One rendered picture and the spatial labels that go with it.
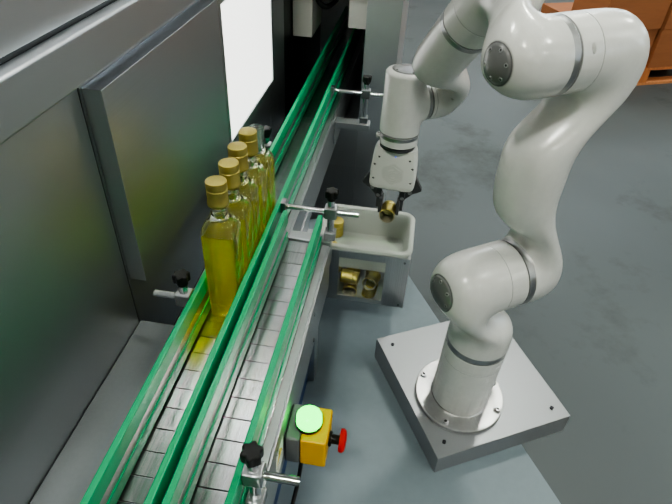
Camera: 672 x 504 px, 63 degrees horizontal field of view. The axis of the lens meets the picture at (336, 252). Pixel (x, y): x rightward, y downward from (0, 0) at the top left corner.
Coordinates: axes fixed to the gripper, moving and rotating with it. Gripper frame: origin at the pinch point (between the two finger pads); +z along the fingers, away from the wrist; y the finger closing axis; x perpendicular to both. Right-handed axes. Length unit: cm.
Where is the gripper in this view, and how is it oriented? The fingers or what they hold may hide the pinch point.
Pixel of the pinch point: (389, 203)
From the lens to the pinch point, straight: 127.8
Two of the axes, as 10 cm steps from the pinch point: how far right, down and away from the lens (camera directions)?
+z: -0.5, 7.8, 6.2
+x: 2.3, -5.9, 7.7
